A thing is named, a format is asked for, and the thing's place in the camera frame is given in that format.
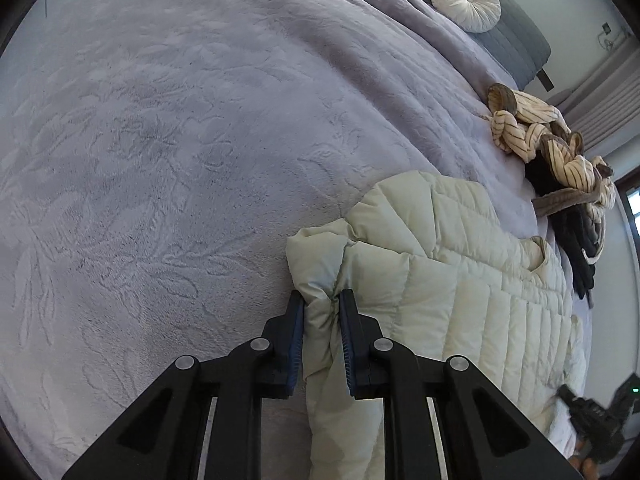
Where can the cream quilted down jacket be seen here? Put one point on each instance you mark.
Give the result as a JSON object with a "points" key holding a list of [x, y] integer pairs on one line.
{"points": [[427, 257]]}

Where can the window with dark frame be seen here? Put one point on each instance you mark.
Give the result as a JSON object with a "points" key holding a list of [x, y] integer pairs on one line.
{"points": [[629, 189]]}

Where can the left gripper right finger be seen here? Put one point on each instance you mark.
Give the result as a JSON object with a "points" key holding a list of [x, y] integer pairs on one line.
{"points": [[441, 419]]}

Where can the person's right hand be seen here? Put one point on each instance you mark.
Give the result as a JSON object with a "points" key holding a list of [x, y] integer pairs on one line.
{"points": [[587, 468]]}

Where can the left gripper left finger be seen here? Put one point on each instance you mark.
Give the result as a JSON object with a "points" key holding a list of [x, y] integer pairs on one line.
{"points": [[202, 419]]}

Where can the black folded garment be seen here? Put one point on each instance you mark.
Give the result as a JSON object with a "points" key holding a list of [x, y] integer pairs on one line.
{"points": [[571, 226]]}

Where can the lavender embossed bed blanket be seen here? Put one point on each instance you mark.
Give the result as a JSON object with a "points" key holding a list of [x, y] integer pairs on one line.
{"points": [[157, 156]]}

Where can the beige striped robe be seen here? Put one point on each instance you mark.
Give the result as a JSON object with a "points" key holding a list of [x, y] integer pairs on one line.
{"points": [[528, 127]]}

